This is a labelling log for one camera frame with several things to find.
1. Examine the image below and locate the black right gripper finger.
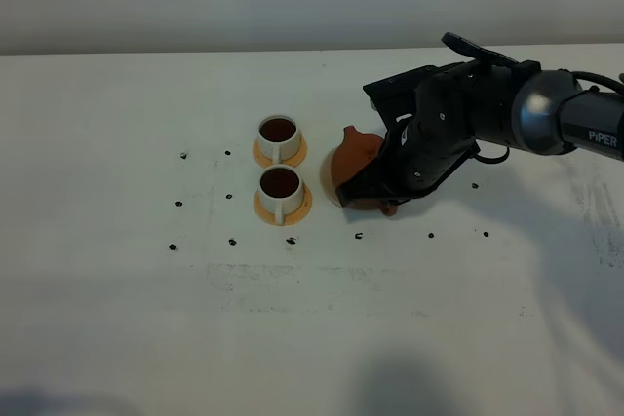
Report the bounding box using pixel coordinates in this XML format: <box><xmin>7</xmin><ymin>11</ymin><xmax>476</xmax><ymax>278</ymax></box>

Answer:
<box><xmin>335</xmin><ymin>157</ymin><xmax>405</xmax><ymax>208</ymax></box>

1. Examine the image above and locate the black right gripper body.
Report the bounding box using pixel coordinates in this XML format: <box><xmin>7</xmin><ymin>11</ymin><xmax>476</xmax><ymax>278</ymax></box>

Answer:
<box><xmin>379</xmin><ymin>62</ymin><xmax>519</xmax><ymax>201</ymax></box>

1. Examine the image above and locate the brown clay teapot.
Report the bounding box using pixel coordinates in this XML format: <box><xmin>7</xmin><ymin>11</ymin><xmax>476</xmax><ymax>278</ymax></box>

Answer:
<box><xmin>329</xmin><ymin>126</ymin><xmax>398</xmax><ymax>217</ymax></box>

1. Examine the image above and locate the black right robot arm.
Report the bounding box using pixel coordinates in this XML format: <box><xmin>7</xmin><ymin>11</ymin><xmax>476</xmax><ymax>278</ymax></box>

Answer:
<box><xmin>336</xmin><ymin>60</ymin><xmax>623</xmax><ymax>207</ymax></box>

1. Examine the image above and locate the cream round teapot saucer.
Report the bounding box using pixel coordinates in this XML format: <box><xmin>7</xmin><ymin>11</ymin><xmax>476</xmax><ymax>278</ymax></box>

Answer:
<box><xmin>320</xmin><ymin>149</ymin><xmax>342</xmax><ymax>208</ymax></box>

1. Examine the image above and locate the far orange coaster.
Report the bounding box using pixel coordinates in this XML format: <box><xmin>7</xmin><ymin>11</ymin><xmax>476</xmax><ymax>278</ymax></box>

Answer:
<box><xmin>253</xmin><ymin>137</ymin><xmax>308</xmax><ymax>169</ymax></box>

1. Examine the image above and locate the orange coaster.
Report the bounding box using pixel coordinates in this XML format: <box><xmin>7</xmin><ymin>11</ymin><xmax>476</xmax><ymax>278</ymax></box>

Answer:
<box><xmin>253</xmin><ymin>184</ymin><xmax>313</xmax><ymax>226</ymax></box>
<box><xmin>253</xmin><ymin>137</ymin><xmax>308</xmax><ymax>169</ymax></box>

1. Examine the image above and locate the near orange coaster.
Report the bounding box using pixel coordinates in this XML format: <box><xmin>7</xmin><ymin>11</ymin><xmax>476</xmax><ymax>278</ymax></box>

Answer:
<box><xmin>253</xmin><ymin>184</ymin><xmax>313</xmax><ymax>226</ymax></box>

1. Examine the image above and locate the near white teacup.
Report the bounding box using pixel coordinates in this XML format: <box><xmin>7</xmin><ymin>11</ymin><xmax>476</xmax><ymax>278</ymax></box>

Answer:
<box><xmin>258</xmin><ymin>165</ymin><xmax>304</xmax><ymax>225</ymax></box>

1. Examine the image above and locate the white teacup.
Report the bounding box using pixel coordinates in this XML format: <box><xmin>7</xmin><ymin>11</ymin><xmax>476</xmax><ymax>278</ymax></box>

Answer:
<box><xmin>258</xmin><ymin>165</ymin><xmax>304</xmax><ymax>225</ymax></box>
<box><xmin>256</xmin><ymin>115</ymin><xmax>301</xmax><ymax>166</ymax></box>

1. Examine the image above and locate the far white teacup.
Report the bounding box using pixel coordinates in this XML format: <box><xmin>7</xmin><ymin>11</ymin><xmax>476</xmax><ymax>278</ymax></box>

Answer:
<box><xmin>256</xmin><ymin>115</ymin><xmax>301</xmax><ymax>166</ymax></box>

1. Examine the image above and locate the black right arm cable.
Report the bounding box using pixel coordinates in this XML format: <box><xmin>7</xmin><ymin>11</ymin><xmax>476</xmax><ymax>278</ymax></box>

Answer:
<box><xmin>441</xmin><ymin>31</ymin><xmax>624</xmax><ymax>164</ymax></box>

